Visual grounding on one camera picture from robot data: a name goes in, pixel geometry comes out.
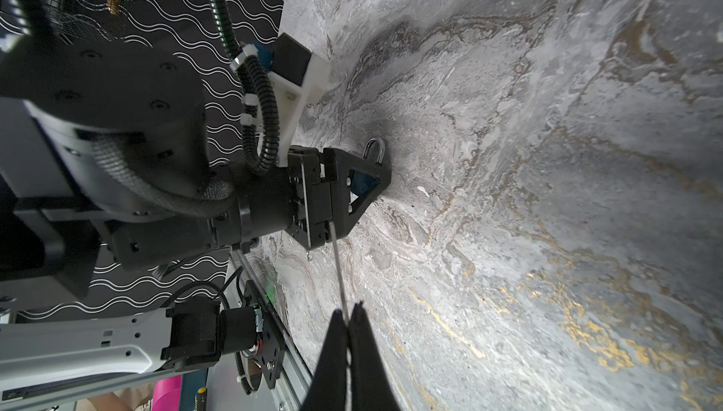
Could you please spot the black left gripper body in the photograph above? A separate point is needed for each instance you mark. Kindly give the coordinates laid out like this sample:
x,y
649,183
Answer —
x,y
311,198

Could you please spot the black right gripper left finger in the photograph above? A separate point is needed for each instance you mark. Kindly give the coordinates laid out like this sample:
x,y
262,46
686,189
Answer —
x,y
330,381

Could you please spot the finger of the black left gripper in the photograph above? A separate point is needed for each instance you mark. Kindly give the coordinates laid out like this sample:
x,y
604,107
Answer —
x,y
347,213

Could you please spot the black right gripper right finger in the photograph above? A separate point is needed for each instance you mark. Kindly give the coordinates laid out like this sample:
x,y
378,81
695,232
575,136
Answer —
x,y
370,388

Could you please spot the blue padlock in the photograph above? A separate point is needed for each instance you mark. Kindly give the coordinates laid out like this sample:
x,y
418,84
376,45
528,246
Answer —
x,y
362,182

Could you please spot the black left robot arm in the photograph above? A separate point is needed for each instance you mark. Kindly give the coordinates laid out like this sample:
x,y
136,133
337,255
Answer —
x,y
105,142

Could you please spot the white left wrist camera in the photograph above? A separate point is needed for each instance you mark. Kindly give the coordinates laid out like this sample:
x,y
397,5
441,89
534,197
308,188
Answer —
x,y
299,78

